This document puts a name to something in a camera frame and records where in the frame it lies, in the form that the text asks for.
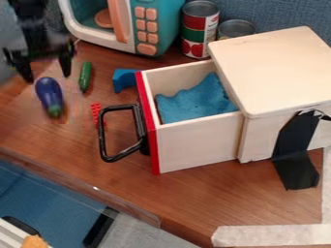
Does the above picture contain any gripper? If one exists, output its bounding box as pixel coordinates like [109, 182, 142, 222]
[1, 31, 76, 84]

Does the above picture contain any purple toy eggplant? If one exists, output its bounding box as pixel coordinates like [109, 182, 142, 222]
[33, 76, 67, 119]

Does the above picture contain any drawer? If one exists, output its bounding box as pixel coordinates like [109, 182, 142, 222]
[97, 59, 248, 175]

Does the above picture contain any green toy cucumber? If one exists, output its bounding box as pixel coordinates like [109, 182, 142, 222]
[77, 61, 95, 94]

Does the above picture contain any red toy brick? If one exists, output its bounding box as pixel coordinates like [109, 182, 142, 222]
[89, 102, 107, 129]

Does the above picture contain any blue toy block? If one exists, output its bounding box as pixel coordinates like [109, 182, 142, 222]
[110, 68, 142, 95]

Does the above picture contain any toy microwave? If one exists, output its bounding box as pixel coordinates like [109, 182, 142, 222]
[56, 0, 188, 59]

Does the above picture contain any blue cloth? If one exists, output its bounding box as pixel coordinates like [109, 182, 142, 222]
[153, 72, 241, 126]

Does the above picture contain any red and white can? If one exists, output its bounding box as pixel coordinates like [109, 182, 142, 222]
[179, 0, 222, 60]

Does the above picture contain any silver can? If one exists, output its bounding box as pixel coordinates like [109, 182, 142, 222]
[216, 18, 257, 42]

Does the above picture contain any cabinet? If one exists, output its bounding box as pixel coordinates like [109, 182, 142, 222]
[206, 25, 331, 165]

